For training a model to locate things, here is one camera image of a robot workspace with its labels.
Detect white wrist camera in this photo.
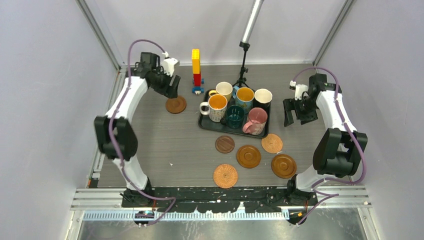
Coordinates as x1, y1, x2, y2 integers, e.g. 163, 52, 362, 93
161, 51, 180, 77
289, 80, 309, 101

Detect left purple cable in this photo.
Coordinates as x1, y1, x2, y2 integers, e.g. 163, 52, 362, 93
107, 39, 177, 227

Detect floral white mug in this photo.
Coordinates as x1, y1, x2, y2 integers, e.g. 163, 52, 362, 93
199, 94, 228, 123

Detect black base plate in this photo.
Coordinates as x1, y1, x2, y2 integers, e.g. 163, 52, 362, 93
120, 186, 318, 214

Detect rattan coaster front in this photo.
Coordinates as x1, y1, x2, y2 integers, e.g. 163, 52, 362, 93
213, 164, 239, 189

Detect rattan coaster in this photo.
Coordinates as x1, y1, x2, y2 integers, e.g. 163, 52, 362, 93
213, 164, 239, 189
261, 133, 284, 154

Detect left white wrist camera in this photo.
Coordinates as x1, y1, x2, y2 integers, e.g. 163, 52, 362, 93
161, 51, 180, 77

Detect silver metal pole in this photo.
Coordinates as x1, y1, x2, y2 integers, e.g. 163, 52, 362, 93
240, 0, 264, 45

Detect black serving tray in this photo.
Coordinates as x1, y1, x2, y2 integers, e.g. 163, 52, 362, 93
198, 86, 271, 139

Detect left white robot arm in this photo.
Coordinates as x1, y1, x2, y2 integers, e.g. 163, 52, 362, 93
94, 52, 181, 207

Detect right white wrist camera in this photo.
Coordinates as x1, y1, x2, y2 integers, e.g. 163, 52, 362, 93
289, 80, 309, 101

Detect cream yellow mug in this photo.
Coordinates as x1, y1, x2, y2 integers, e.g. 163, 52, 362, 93
208, 81, 233, 102

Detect dark green mug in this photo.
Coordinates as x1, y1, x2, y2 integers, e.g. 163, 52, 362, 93
220, 105, 245, 129

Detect blue patterned mug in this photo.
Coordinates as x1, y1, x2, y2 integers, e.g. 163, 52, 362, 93
232, 86, 255, 113

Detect dark brown wooden coaster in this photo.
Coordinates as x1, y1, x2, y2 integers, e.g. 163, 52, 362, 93
215, 135, 235, 154

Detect black tripod stand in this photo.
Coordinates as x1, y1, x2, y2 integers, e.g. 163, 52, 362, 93
232, 41, 250, 88

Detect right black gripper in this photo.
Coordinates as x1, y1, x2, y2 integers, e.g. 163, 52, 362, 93
283, 96, 319, 127

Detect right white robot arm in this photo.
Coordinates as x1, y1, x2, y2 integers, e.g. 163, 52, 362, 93
283, 73, 368, 205

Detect toy brick tower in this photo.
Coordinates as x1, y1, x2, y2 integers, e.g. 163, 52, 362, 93
191, 48, 204, 95

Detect black white-inside mug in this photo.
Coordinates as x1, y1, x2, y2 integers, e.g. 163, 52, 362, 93
252, 88, 273, 111

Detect pink ghost mug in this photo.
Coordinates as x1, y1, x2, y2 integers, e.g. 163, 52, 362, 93
242, 107, 268, 136

